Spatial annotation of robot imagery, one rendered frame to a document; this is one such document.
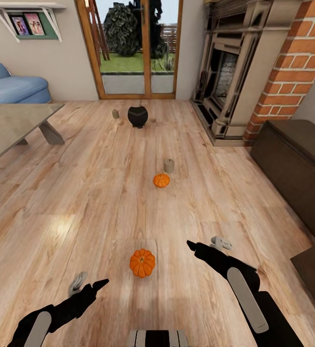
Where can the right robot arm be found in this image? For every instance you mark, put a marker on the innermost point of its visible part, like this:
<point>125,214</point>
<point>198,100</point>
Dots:
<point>266,321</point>

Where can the cauldron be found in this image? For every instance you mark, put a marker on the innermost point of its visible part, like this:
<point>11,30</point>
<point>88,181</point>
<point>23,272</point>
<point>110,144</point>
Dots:
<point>138,116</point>

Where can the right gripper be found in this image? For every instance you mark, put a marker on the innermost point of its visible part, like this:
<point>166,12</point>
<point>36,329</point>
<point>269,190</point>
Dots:
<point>204,252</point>

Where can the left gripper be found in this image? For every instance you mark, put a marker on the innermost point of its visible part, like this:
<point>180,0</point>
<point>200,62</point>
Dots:
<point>79,303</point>

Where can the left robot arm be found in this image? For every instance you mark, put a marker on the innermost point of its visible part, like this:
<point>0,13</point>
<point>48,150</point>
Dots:
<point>34,327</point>

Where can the pumpkin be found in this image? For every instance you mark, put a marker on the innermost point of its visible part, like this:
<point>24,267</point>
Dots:
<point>142,263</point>
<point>161,180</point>

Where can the wood fireplace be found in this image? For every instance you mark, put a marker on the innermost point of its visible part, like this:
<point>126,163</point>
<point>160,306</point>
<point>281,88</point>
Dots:
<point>243,41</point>

